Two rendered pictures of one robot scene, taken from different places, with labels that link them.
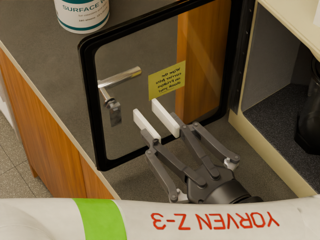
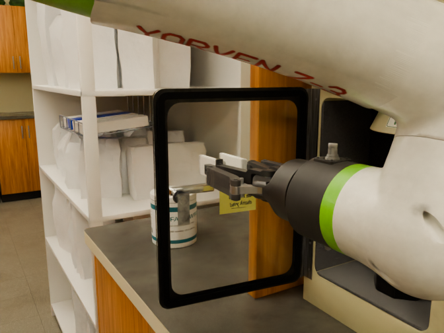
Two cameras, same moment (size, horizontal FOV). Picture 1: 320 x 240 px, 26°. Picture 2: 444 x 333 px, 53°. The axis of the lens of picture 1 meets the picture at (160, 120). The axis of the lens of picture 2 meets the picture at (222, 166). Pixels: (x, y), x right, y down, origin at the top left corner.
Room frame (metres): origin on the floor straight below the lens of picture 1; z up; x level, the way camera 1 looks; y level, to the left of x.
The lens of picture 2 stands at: (-0.02, -0.04, 1.41)
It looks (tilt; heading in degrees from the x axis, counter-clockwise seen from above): 12 degrees down; 4
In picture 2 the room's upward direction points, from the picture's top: straight up
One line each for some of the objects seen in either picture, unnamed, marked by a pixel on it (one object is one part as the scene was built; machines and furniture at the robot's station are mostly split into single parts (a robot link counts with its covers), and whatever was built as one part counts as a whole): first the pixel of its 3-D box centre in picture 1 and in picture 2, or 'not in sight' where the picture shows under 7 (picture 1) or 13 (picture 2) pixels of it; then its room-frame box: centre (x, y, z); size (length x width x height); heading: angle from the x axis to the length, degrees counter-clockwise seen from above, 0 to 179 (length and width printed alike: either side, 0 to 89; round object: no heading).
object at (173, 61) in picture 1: (163, 84); (234, 195); (0.78, -0.01, 1.19); 0.30 x 0.01 x 0.40; 118
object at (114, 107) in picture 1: (114, 114); (182, 208); (0.71, 0.08, 1.18); 0.02 x 0.02 x 0.06; 28
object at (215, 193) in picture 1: (215, 192); (287, 187); (0.50, -0.08, 1.28); 0.09 x 0.08 x 0.07; 35
